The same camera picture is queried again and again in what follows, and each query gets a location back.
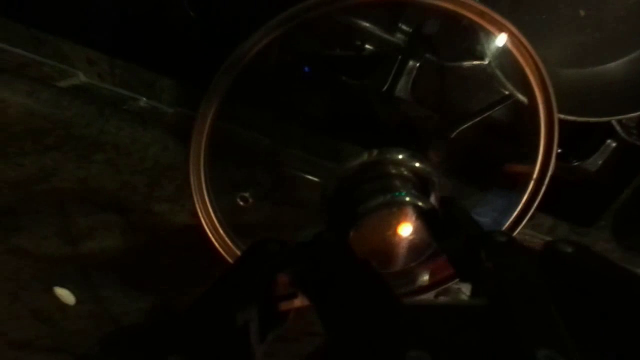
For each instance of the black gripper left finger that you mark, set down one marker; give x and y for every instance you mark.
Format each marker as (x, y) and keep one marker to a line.
(312, 292)

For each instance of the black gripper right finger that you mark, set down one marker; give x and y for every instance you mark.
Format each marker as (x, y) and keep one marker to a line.
(520, 292)

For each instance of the glass lid with steel knob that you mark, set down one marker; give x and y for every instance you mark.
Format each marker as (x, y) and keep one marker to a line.
(373, 133)

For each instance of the black frying pan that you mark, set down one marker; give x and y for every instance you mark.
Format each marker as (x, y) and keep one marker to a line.
(600, 93)

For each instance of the black gas stove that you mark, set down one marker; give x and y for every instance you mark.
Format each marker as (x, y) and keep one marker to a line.
(593, 173)

